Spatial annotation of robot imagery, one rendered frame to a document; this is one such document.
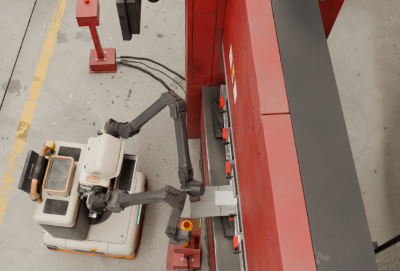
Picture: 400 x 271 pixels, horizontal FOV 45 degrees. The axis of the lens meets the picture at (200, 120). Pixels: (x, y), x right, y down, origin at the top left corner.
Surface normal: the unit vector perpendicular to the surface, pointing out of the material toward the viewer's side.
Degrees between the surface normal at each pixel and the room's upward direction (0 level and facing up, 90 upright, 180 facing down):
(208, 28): 90
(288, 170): 0
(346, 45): 0
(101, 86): 0
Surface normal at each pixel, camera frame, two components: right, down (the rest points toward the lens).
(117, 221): 0.03, -0.44
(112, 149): 0.69, -0.26
